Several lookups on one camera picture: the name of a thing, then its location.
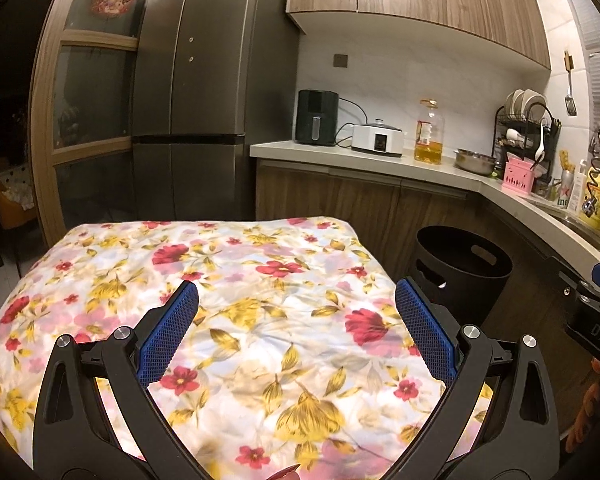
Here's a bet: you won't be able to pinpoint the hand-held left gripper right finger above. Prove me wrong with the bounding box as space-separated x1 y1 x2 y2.
394 276 561 480

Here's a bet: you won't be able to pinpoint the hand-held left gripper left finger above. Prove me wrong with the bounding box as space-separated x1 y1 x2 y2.
31 280 216 480

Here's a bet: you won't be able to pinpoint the black trash bin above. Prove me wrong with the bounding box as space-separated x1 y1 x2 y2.
415 225 514 318

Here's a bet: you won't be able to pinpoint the person's right hand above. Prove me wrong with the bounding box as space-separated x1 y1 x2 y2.
565 358 600 454

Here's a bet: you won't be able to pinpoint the white green can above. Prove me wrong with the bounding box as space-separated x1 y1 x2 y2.
555 170 573 208

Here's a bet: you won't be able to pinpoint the floral printed blanket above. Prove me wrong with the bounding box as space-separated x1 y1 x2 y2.
0 216 488 480

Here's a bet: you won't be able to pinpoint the pink utensil holder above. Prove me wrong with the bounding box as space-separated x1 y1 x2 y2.
501 156 537 195

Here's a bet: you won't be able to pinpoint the wooden lower cabinets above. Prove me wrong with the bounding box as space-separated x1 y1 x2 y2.
254 159 600 411

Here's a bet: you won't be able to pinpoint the steel bowl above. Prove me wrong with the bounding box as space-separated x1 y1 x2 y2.
454 148 499 176

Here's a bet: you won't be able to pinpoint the cooking oil bottle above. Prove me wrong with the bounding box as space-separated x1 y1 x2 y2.
413 98 446 166

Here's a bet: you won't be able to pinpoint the black dish rack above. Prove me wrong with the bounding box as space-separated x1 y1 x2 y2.
492 89 562 186

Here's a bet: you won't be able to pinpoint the hanging metal spatula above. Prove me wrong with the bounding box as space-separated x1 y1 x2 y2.
562 51 578 117

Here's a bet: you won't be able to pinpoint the row of white plates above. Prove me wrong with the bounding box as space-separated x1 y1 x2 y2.
510 88 551 118

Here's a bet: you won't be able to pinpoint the white rice cooker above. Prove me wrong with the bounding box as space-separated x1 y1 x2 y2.
351 119 406 156

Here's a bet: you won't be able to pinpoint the orange chair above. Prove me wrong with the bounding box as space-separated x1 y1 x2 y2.
0 157 38 231

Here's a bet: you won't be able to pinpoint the beige kitchen countertop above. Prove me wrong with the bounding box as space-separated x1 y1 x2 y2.
250 141 600 286

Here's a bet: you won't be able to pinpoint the black air fryer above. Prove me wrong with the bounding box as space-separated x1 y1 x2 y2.
295 89 339 147

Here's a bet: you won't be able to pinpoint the dark grey refrigerator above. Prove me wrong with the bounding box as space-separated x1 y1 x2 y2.
130 0 301 223

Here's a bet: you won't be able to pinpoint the wooden glass door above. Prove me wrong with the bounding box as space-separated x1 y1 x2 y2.
30 0 181 251

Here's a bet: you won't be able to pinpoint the black coiled sprayer hose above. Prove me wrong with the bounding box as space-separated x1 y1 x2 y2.
582 160 600 218

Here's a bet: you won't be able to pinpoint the black power cable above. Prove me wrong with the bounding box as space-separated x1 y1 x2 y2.
336 97 370 150

